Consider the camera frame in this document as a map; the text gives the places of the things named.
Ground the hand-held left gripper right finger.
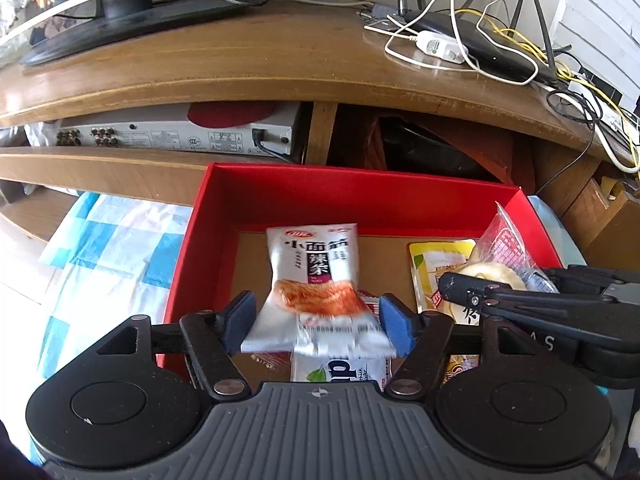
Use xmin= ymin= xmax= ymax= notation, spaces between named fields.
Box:
xmin=378 ymin=294 xmax=503 ymax=402

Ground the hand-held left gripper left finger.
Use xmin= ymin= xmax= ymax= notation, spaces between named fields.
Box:
xmin=92 ymin=289 xmax=257 ymax=402

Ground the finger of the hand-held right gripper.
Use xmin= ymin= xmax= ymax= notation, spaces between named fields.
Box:
xmin=542 ymin=265 xmax=640 ymax=286
xmin=437 ymin=271 xmax=623 ymax=318

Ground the round pastry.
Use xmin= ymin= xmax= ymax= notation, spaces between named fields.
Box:
xmin=439 ymin=201 xmax=561 ymax=329

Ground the white wafer packet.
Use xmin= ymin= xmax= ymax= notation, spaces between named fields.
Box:
xmin=291 ymin=352 xmax=392 ymax=392

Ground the yellow white snack packet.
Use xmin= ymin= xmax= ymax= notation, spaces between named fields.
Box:
xmin=409 ymin=240 xmax=478 ymax=313

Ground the gold foil snack packet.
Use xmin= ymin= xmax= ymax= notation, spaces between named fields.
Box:
xmin=442 ymin=354 xmax=484 ymax=389

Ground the white spicy strip packet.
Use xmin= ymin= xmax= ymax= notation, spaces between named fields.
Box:
xmin=241 ymin=222 xmax=396 ymax=358

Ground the red cardboard box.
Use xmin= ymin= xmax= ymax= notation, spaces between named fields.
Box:
xmin=155 ymin=162 xmax=568 ymax=392

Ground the brown cardboard box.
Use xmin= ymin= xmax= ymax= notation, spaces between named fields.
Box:
xmin=565 ymin=175 xmax=640 ymax=267

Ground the blue white checkered tablecloth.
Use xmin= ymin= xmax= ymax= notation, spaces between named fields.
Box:
xmin=30 ymin=192 xmax=571 ymax=466

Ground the silver disc player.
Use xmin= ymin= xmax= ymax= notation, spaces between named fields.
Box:
xmin=52 ymin=102 xmax=307 ymax=164

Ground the red round lid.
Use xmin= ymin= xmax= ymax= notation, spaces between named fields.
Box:
xmin=186 ymin=102 xmax=281 ymax=129

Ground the stack of white boards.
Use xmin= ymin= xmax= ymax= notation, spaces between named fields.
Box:
xmin=550 ymin=0 xmax=640 ymax=111

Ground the black router with antennas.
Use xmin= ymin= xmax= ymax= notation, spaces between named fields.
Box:
xmin=395 ymin=0 xmax=573 ymax=87

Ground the wooden television cabinet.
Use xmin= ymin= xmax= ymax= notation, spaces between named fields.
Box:
xmin=0 ymin=0 xmax=640 ymax=271

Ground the clear plastic bag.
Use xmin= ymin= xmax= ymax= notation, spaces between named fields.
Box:
xmin=22 ymin=122 xmax=59 ymax=149

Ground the white power adapter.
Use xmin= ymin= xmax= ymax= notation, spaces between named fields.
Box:
xmin=416 ymin=30 xmax=469 ymax=65

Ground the flat screen television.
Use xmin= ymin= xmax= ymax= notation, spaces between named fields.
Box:
xmin=0 ymin=0 xmax=401 ymax=68

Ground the thick white cable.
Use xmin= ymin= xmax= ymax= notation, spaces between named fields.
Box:
xmin=545 ymin=85 xmax=640 ymax=174

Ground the black cable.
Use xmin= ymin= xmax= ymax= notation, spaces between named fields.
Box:
xmin=535 ymin=89 xmax=609 ymax=197

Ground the yellow cable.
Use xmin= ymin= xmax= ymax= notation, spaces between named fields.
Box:
xmin=480 ymin=0 xmax=640 ymax=172

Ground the thin white cable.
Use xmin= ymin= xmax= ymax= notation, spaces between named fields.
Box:
xmin=363 ymin=0 xmax=542 ymax=82

